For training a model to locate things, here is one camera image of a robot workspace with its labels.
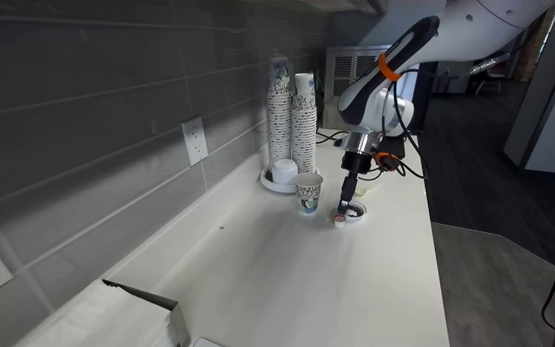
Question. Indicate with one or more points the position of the small white upturned cup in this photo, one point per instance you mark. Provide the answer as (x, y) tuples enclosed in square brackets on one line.
[(283, 170)]

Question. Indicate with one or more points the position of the tall wrapped paper cup stack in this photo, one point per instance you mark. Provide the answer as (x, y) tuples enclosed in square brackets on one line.
[(278, 109)]

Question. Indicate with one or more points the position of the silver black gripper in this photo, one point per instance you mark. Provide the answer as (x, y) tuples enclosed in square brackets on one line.
[(359, 149)]

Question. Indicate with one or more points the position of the white napkin dispenser box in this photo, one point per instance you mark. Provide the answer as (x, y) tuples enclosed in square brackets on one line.
[(172, 313)]

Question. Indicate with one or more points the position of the orange cable clip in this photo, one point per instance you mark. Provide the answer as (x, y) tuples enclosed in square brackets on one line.
[(386, 70)]

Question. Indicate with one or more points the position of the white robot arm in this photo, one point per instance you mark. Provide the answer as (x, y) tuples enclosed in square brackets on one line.
[(465, 30)]

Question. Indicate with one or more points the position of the shorter paper cup stack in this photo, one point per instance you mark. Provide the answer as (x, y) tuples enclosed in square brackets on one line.
[(303, 122)]

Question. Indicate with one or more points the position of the single patterned paper cup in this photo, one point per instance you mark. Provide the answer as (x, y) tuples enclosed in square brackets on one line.
[(309, 188)]

